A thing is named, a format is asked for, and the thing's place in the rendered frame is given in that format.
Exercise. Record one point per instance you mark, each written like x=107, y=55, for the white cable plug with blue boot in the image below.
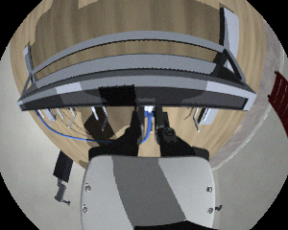
x=150, y=111

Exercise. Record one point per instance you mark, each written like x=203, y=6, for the blue patch cord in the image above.
x=145, y=138

